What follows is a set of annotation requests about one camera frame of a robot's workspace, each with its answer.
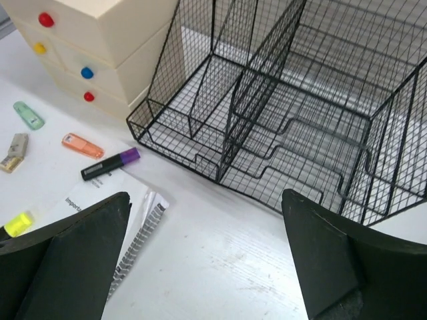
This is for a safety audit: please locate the drawer red knob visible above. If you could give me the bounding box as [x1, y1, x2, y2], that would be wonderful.
[38, 12, 55, 28]
[83, 91, 95, 102]

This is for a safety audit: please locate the black wire mesh organizer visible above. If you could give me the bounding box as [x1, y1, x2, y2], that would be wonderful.
[127, 1, 426, 225]

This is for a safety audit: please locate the green transparent correction tape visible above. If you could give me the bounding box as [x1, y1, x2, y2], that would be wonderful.
[13, 101, 45, 131]

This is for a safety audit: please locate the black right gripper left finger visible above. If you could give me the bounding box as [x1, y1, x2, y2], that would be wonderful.
[1, 192, 131, 319]

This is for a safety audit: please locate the purple cap black highlighter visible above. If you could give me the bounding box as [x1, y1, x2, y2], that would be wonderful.
[81, 147, 140, 181]

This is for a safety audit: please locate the small drawer yellow knob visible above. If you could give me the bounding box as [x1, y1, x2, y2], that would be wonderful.
[33, 43, 47, 55]

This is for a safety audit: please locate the cream drawer cabinet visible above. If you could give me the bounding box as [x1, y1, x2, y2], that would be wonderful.
[1, 1, 177, 120]

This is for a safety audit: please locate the white paper manual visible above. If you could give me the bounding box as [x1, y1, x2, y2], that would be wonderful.
[37, 169, 169, 297]

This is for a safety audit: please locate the yellow cap black highlighter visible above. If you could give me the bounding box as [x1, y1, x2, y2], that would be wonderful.
[1, 211, 34, 241]

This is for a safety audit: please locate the grey eraser with sleeve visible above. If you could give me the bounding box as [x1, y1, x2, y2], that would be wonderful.
[1, 133, 29, 173]

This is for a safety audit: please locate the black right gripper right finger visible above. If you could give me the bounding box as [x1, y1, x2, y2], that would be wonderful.
[282, 189, 426, 319]

